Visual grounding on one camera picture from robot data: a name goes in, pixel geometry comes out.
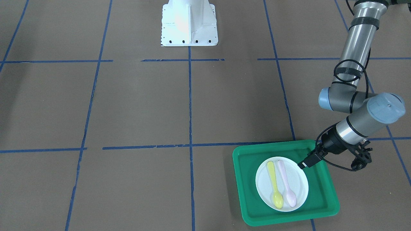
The yellow plastic spoon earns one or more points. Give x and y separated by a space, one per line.
277 197

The green plastic tray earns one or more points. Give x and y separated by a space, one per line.
322 200

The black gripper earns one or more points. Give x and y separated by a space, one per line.
330 141

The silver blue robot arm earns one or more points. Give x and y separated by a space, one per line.
349 92

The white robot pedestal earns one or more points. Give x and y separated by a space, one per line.
189 23

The brown paper table cover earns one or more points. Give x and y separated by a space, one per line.
103 129

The white round plate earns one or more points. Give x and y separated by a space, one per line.
297 181

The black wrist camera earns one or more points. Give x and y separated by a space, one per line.
362 154

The pink plastic spoon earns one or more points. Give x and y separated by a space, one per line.
290 195

